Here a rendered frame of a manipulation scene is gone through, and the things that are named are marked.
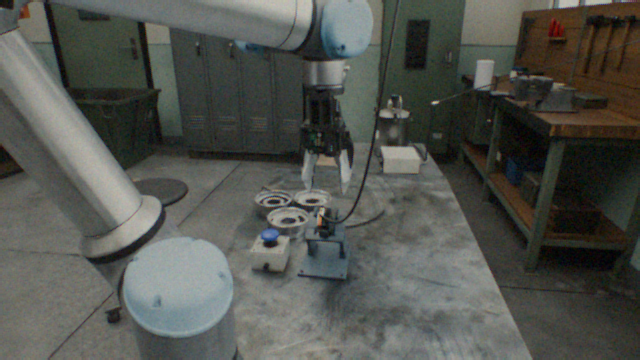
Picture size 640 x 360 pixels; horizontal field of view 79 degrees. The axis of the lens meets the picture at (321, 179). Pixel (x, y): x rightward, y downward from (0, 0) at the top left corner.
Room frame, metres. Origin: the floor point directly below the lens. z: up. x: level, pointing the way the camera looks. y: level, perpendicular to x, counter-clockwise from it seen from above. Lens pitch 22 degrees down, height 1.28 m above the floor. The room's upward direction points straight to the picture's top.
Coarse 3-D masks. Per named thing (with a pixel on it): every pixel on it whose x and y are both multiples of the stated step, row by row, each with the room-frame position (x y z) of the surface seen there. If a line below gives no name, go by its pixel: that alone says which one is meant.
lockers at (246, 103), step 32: (192, 32) 3.78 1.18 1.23; (192, 64) 3.79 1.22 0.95; (224, 64) 3.75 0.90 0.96; (256, 64) 3.71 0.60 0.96; (288, 64) 3.63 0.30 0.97; (192, 96) 3.79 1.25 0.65; (224, 96) 3.75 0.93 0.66; (256, 96) 3.71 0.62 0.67; (288, 96) 3.63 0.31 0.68; (192, 128) 3.81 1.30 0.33; (224, 128) 3.75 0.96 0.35; (256, 128) 3.71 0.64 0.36; (288, 128) 3.64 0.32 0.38; (256, 160) 3.76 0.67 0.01; (288, 160) 3.72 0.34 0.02
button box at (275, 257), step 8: (256, 240) 0.75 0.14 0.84; (280, 240) 0.75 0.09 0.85; (288, 240) 0.75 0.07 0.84; (256, 248) 0.71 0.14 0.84; (264, 248) 0.71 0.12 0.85; (272, 248) 0.71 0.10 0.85; (280, 248) 0.71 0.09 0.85; (288, 248) 0.75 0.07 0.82; (256, 256) 0.70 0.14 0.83; (264, 256) 0.70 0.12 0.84; (272, 256) 0.70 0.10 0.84; (280, 256) 0.69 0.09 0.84; (256, 264) 0.70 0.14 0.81; (264, 264) 0.69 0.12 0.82; (272, 264) 0.70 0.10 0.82; (280, 264) 0.69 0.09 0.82
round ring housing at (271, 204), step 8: (264, 192) 1.02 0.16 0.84; (272, 192) 1.03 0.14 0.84; (280, 192) 1.03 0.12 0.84; (256, 200) 0.99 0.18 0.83; (264, 200) 0.99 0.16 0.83; (272, 200) 1.00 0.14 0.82; (280, 200) 0.99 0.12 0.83; (256, 208) 0.96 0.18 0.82; (264, 208) 0.94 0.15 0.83; (272, 208) 0.93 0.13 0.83; (280, 208) 0.94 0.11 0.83; (264, 216) 0.94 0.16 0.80
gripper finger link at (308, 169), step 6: (306, 150) 0.71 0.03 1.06; (306, 156) 0.71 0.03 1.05; (312, 156) 0.71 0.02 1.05; (318, 156) 0.71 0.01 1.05; (306, 162) 0.69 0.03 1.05; (312, 162) 0.71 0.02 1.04; (306, 168) 0.68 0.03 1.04; (312, 168) 0.71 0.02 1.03; (306, 174) 0.69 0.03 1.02; (312, 174) 0.71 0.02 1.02; (306, 180) 0.71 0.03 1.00; (312, 180) 0.71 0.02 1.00; (306, 186) 0.71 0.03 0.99; (312, 186) 0.71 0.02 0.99
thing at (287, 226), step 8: (288, 208) 0.92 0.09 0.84; (296, 208) 0.92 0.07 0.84; (272, 216) 0.89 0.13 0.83; (288, 216) 0.89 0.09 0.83; (304, 216) 0.89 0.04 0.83; (272, 224) 0.83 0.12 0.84; (280, 224) 0.85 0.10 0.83; (288, 224) 0.89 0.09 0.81; (296, 224) 0.85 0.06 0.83; (304, 224) 0.84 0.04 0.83; (280, 232) 0.82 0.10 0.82; (288, 232) 0.82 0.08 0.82; (296, 232) 0.82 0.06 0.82; (304, 232) 0.85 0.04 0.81
